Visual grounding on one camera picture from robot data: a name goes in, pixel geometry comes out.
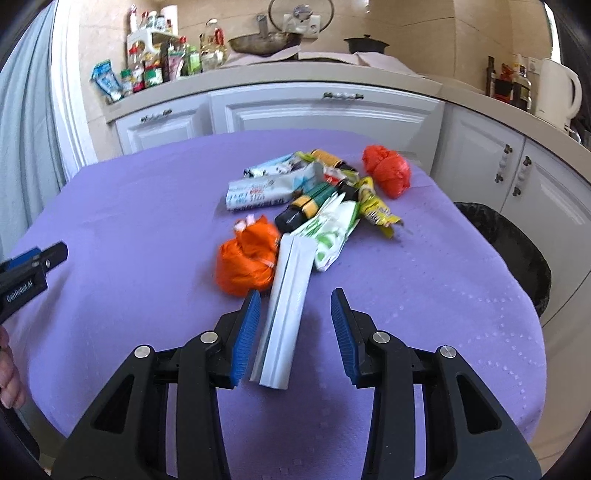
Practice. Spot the beige kitchen countertop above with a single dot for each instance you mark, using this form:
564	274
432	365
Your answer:
392	76

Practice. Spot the black yellow marker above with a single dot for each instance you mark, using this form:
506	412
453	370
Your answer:
295	213

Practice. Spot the metal wok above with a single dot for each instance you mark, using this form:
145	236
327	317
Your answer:
265	42

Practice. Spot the small white cabinet door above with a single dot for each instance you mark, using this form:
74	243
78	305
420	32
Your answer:
161	131

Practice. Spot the long white carton box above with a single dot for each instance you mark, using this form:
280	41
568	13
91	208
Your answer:
281	318

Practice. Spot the red black box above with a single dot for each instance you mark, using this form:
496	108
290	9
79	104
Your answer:
505	83

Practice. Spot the dark sauce bottle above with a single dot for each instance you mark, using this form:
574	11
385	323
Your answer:
521	83

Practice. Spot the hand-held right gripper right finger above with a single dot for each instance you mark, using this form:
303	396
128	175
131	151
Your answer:
344	332

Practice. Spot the red white wrapper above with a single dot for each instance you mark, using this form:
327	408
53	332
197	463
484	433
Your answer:
339	174

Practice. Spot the white spice rack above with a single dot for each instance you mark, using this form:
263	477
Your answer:
152	39

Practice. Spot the black pot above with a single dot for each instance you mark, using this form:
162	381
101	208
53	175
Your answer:
367	45

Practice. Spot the glass pot lid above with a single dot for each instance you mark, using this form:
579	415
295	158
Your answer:
300	14

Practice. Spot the yellow snack wrapper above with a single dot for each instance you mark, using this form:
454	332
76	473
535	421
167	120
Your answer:
376	210

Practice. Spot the purple tablecloth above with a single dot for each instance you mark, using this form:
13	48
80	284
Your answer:
138	221

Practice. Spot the white blue printed packet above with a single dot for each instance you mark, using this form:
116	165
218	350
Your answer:
263	189

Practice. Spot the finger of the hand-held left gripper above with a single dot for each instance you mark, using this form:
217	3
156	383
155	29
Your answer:
53	256
24	259

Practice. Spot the grey curtain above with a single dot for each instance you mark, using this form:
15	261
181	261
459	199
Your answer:
25	120

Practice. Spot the wide white cabinet drawer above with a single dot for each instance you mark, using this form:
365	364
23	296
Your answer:
323	115

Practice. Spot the person's left hand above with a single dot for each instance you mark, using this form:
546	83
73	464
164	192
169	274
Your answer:
10	369

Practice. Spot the red plastic bag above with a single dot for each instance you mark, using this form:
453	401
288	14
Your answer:
388	170

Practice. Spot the orange plastic bag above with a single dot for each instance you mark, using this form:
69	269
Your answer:
247	261

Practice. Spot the blue snack packet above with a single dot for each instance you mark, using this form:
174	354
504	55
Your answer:
106	82

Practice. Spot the white blue tube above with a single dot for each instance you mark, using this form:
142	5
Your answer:
272	167

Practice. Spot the trash bin with black bag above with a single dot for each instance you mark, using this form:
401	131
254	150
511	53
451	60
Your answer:
512	258

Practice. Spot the green battery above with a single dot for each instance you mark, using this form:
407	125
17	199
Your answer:
321	190

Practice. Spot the cooking oil bottle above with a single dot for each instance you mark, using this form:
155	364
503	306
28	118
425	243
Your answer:
214	46

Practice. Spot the white electric kettle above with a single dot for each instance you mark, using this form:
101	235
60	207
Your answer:
556	92

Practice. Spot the slim dark bottle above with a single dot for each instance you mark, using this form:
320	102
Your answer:
491	76

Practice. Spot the white wall socket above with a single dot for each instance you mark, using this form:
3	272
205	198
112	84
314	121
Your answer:
302	24

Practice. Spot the group of spice jars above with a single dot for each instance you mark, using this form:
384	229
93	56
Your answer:
154	69

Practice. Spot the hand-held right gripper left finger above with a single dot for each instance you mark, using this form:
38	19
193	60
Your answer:
244	332

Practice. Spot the white green wrapper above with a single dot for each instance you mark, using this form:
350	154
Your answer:
330	230

